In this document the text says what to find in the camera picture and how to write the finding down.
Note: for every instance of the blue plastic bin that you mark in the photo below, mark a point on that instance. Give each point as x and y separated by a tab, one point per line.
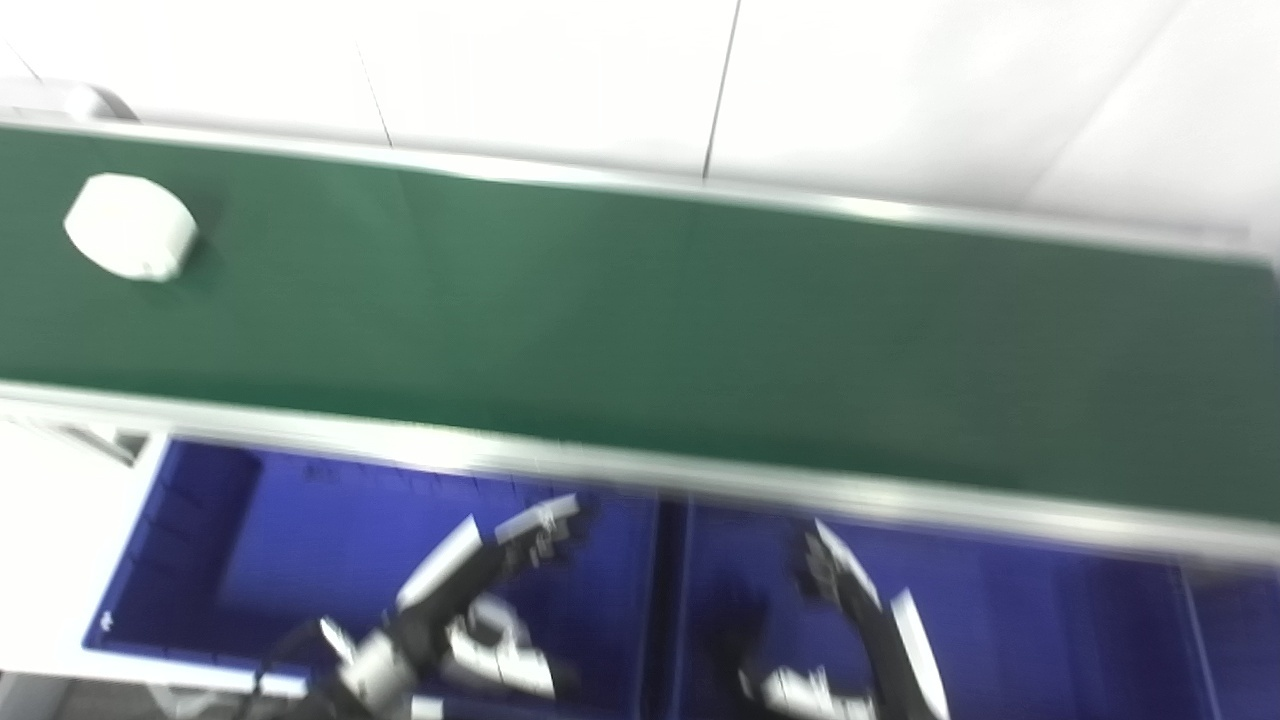
1245	640
290	540
1020	620

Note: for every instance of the white round plastic part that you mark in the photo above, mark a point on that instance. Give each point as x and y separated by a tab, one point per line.
128	225

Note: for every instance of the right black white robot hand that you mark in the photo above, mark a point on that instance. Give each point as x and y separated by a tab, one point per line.
905	660

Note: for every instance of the green conveyor belt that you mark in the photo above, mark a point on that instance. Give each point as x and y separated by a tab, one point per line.
600	468
640	320

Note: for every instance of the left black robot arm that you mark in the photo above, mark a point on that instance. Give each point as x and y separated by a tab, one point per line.
372	682

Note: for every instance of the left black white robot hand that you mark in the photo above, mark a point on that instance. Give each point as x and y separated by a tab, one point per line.
440	585

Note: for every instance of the grey conveyor end cap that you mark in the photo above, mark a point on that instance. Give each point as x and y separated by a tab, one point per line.
60	100

